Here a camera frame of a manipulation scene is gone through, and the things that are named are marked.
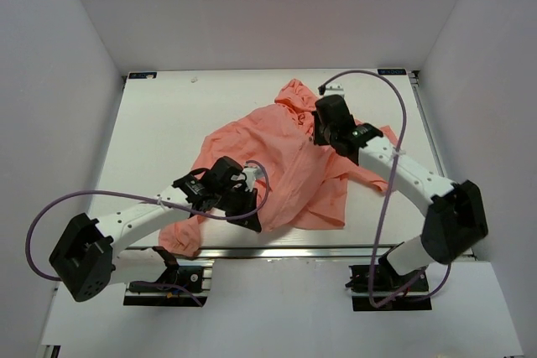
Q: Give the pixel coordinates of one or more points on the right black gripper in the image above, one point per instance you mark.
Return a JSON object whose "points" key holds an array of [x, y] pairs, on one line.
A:
{"points": [[318, 138]]}

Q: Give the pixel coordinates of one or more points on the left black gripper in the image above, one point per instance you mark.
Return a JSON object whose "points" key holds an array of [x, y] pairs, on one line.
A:
{"points": [[249, 200]]}

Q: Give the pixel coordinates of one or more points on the salmon pink jacket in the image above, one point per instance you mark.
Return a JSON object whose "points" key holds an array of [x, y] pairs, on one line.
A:
{"points": [[307, 185]]}

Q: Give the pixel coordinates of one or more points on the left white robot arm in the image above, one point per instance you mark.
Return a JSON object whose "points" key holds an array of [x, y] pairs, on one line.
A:
{"points": [[93, 253]]}

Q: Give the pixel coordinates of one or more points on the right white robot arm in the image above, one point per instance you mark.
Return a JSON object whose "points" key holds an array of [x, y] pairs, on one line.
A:
{"points": [[454, 215]]}

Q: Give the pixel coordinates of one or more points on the right blue corner label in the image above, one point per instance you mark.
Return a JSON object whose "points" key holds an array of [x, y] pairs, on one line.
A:
{"points": [[393, 71]]}

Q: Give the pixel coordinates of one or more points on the blue corner label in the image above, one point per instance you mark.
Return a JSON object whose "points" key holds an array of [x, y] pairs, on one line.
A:
{"points": [[393, 71], [142, 75]]}

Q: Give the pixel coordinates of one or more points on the left blue corner label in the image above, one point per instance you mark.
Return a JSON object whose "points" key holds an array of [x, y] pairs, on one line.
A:
{"points": [[142, 75]]}

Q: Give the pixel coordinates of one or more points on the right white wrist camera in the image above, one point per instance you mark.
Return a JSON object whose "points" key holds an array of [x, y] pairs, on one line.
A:
{"points": [[331, 89]]}

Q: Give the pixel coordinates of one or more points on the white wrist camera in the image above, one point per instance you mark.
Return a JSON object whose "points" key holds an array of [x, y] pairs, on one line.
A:
{"points": [[250, 175], [331, 89]]}

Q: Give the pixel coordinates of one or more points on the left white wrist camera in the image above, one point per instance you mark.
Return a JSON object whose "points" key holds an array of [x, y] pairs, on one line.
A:
{"points": [[250, 175]]}

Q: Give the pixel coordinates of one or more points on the front aluminium rail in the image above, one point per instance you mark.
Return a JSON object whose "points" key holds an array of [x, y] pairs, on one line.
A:
{"points": [[279, 252]]}

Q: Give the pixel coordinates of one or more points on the aluminium rail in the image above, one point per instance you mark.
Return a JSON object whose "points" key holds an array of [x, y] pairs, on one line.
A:
{"points": [[279, 252], [429, 126]]}

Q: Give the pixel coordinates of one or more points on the right aluminium rail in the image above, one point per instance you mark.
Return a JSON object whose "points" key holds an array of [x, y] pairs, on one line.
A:
{"points": [[429, 126]]}

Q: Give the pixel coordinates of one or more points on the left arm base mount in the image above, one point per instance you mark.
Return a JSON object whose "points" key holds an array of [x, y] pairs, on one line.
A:
{"points": [[178, 284]]}

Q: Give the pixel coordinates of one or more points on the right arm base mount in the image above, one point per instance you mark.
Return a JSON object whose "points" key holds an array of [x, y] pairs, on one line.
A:
{"points": [[411, 298]]}

